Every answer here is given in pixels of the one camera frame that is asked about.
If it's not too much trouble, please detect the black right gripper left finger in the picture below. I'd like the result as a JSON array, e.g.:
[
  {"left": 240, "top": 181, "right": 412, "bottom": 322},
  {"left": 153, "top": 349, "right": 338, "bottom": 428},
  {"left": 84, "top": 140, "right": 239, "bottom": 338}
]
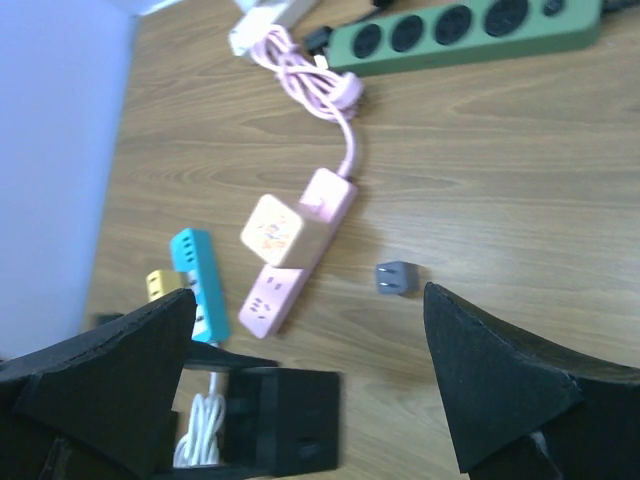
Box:
[{"left": 1, "top": 290, "right": 195, "bottom": 479}]

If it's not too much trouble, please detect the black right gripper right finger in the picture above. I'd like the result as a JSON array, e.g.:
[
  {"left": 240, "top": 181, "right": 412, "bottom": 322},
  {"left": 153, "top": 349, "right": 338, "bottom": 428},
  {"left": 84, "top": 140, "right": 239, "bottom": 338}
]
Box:
[{"left": 424, "top": 283, "right": 639, "bottom": 479}]

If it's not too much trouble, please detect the small grey plug adapter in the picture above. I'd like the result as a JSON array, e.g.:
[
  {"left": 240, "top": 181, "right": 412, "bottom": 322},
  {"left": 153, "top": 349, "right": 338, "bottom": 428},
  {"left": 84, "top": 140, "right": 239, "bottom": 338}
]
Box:
[{"left": 375, "top": 261, "right": 420, "bottom": 295}]

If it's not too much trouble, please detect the pink power strip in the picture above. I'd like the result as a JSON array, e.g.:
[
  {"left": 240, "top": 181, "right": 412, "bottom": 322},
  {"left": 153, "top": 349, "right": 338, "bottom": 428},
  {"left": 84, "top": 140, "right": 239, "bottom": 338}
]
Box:
[{"left": 238, "top": 168, "right": 357, "bottom": 338}]

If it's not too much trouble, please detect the small yellow plug adapter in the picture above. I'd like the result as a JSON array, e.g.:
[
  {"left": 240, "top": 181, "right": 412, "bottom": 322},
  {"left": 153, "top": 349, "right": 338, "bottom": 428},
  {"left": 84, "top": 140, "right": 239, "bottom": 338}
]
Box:
[{"left": 146, "top": 269, "right": 187, "bottom": 302}]

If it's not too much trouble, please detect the teal travel adapter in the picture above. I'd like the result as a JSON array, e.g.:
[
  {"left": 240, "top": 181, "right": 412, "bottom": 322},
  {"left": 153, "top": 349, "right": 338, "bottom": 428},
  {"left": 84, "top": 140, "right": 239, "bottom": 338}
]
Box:
[{"left": 169, "top": 228, "right": 231, "bottom": 344}]

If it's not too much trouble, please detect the green power strip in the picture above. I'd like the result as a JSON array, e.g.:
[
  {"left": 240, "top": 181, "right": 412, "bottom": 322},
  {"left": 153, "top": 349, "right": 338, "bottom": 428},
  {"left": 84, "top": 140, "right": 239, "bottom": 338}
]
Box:
[{"left": 327, "top": 0, "right": 602, "bottom": 77}]

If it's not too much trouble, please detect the cream power strip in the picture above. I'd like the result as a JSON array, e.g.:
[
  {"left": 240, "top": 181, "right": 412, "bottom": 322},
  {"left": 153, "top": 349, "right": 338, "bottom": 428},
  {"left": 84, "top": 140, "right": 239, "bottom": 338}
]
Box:
[{"left": 228, "top": 0, "right": 317, "bottom": 58}]

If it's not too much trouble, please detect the white coiled cable with plug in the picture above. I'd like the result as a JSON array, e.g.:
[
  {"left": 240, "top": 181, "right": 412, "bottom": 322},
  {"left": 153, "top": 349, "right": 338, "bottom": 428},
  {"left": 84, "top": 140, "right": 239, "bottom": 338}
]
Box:
[{"left": 172, "top": 342, "right": 229, "bottom": 469}]

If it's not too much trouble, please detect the pink coiled cable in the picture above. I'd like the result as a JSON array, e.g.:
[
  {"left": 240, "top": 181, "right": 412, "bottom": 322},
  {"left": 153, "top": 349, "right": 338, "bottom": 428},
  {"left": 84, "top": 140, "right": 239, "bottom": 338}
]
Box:
[{"left": 249, "top": 25, "right": 365, "bottom": 179}]

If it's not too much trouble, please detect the black cable of cream strip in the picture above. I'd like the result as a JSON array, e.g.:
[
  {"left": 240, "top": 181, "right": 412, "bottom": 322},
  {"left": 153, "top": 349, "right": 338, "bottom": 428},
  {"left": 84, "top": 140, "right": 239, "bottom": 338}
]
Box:
[{"left": 302, "top": 25, "right": 334, "bottom": 60}]

